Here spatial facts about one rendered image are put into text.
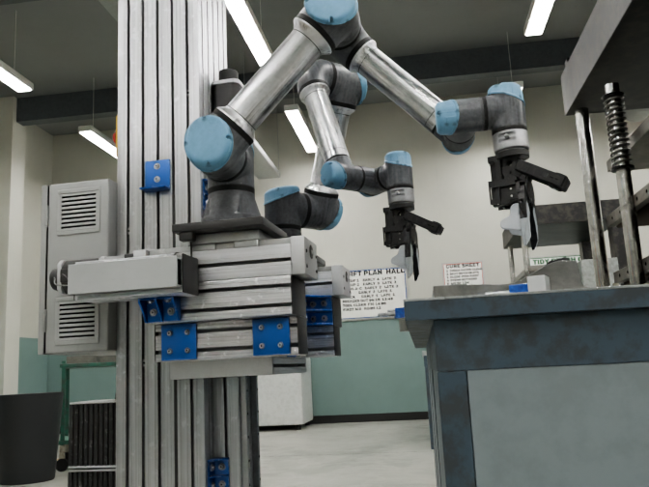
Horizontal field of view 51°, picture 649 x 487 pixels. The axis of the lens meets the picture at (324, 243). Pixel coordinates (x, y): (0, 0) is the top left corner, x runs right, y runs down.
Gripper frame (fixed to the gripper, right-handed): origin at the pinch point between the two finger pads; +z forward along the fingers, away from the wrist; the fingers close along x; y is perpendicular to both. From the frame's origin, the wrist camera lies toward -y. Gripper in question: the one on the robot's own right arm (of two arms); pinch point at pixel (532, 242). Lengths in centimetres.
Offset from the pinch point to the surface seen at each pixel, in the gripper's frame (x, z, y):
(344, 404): -668, 69, 387
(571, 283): -39.2, 5.8, -1.1
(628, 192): -136, -36, -12
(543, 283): 2.5, 9.2, -1.6
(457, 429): 29.7, 35.2, 10.5
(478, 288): -31.0, 5.2, 21.0
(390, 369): -690, 28, 327
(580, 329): 21.9, 19.6, -10.4
